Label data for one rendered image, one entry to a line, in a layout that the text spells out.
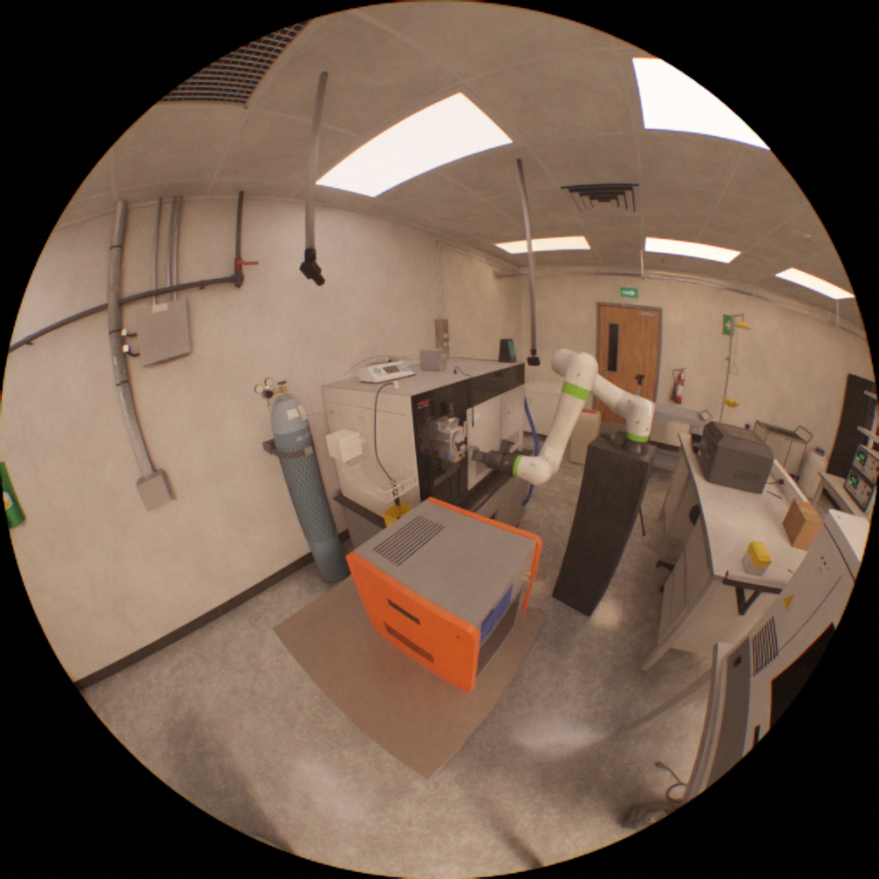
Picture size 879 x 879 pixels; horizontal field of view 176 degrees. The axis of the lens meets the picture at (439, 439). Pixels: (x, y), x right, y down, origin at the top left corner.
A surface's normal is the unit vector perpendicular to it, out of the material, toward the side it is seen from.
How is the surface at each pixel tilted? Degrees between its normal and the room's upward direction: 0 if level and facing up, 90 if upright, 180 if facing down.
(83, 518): 90
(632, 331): 90
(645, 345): 90
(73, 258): 90
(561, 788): 0
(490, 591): 0
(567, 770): 0
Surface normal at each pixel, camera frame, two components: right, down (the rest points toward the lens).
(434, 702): -0.05, -0.93
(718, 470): -0.61, 0.33
